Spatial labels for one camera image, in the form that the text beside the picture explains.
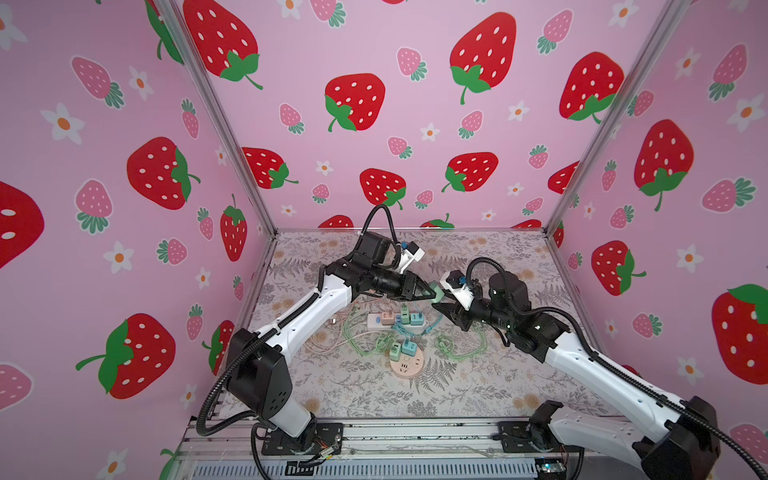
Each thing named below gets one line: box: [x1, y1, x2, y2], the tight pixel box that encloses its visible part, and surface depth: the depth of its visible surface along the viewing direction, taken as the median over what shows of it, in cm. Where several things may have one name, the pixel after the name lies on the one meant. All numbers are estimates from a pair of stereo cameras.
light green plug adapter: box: [389, 342, 401, 362], surface depth 84 cm
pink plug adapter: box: [382, 310, 395, 326], surface depth 90 cm
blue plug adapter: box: [410, 312, 425, 326], surface depth 90 cm
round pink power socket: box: [390, 347, 424, 378], surface depth 85 cm
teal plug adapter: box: [401, 338, 417, 357], surface depth 84 cm
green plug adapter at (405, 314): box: [400, 302, 411, 325], surface depth 90 cm
